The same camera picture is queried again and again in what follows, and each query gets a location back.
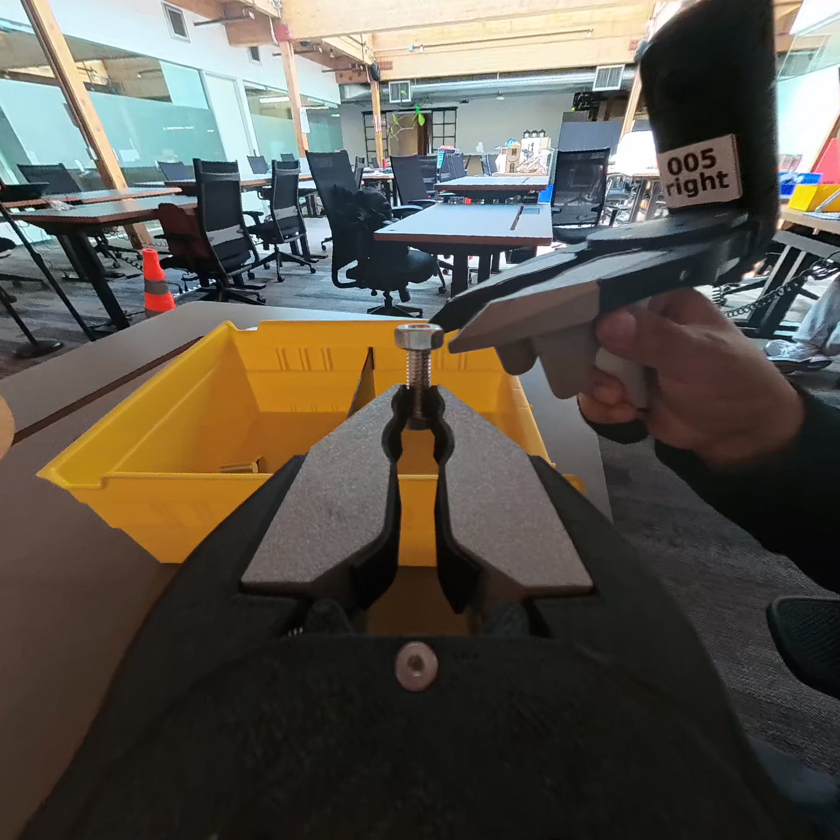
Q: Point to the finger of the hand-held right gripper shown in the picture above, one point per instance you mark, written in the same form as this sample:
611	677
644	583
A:
531	315
518	282

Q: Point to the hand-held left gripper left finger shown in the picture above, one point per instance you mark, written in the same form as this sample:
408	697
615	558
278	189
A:
328	512

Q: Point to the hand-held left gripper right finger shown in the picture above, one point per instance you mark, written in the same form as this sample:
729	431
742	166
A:
512	518

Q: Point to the steel hex nut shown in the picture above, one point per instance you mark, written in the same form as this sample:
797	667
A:
410	341

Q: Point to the steel bolt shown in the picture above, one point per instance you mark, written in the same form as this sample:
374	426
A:
418	380
239	468

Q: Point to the yellow divided plastic bin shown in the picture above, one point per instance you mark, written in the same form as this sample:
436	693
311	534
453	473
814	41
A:
164	518

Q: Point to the person's right hand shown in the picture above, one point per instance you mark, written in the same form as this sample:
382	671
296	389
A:
715	374

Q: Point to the black office chair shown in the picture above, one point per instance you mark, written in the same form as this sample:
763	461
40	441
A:
367	262
410	177
581	190
285	197
223	210

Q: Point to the cardboard box stack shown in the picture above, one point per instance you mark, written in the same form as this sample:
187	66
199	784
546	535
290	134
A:
518	157

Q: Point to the blue plastic bin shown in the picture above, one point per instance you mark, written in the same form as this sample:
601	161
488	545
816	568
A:
800	184

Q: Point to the green plant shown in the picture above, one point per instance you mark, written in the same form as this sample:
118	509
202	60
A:
420	118

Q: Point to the orange traffic cone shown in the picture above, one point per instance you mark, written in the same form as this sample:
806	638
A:
159	295

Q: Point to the person's leg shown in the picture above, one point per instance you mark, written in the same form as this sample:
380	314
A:
807	800

